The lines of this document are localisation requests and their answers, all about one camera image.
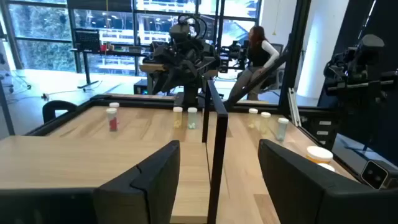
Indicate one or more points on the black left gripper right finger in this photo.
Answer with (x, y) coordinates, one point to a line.
(295, 186)

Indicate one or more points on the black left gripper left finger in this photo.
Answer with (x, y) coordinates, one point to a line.
(140, 193)

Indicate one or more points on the light blue medicine bottle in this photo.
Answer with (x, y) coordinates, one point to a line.
(282, 130)

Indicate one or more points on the teal medicine bottle white tablets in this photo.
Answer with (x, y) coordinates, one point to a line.
(192, 119)

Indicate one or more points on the blue medicine bottle red capsules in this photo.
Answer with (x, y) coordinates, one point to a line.
(112, 123)

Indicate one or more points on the pink medicine bottle white cap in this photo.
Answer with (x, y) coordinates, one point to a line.
(114, 105)

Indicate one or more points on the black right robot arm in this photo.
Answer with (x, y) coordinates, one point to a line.
(190, 93)

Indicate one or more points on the black background robot arm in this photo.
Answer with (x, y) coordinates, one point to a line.
(233, 53)
(357, 68)

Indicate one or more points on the large orange medicine bottle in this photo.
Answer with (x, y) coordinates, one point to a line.
(319, 153)

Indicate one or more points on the black computer tower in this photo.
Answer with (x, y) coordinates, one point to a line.
(140, 85)

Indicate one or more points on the person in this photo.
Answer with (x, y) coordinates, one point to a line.
(259, 56)

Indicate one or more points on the silver aluminium bar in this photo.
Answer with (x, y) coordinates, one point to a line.
(293, 107)

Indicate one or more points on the black standing desk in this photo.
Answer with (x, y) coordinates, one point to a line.
(86, 68)

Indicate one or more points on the black desk monitor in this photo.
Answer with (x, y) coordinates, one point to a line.
(87, 40)

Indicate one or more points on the black chair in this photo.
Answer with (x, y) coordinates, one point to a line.
(59, 105)

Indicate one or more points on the table-level camera box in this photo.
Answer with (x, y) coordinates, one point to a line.
(376, 174)

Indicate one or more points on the black table frame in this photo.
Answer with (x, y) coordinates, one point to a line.
(292, 62)

